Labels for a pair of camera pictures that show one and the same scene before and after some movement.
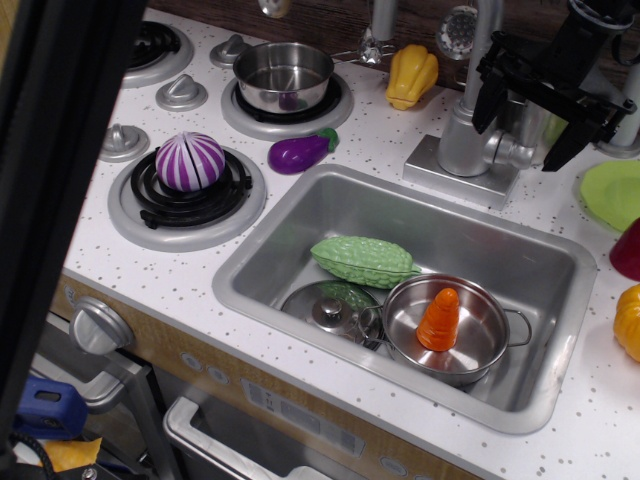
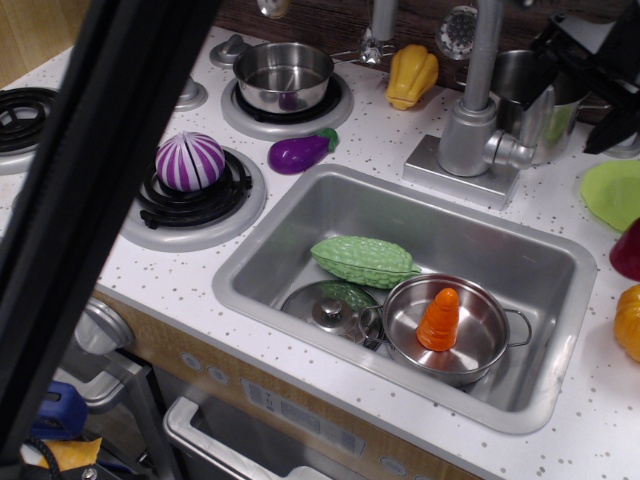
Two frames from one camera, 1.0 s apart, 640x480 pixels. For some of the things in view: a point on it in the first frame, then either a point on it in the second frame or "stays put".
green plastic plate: (611, 190) stays put
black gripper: (539, 78) → (604, 53)
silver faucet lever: (501, 147) stays put
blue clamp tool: (49, 410) stays put
